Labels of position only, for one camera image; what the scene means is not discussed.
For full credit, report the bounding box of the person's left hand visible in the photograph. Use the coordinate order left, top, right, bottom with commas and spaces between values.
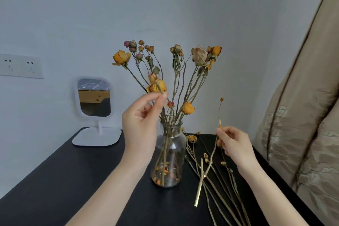
121, 91, 169, 167

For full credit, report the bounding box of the person's right forearm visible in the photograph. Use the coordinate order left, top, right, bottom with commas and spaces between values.
241, 165, 309, 226

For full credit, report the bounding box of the person's left forearm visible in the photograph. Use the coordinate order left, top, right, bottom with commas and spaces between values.
65, 154, 148, 226

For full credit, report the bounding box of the round yellow dried flower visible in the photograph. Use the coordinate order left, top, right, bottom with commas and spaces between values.
172, 102, 196, 128

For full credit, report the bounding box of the white standing mirror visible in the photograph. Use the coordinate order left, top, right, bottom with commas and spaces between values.
72, 76, 122, 147

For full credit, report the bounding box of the bundle of dried yellow roses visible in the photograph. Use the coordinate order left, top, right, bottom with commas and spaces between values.
181, 127, 239, 226
202, 153, 252, 226

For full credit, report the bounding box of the beige embroidered curtain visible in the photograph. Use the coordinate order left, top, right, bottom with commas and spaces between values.
253, 0, 339, 226

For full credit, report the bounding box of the person's right hand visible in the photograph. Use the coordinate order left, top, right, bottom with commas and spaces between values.
216, 126, 261, 179

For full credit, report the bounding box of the black table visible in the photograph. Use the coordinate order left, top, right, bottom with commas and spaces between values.
0, 127, 325, 226

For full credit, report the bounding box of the white wall socket panel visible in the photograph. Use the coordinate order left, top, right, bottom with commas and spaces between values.
0, 53, 44, 79

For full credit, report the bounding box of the tiny-bud thin dried flower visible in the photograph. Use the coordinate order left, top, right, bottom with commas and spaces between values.
194, 97, 225, 207

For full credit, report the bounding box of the pile of dried orange petals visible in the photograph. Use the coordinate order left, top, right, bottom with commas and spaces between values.
152, 165, 180, 185

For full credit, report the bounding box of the clear glass vase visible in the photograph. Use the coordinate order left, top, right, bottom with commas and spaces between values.
151, 120, 187, 188

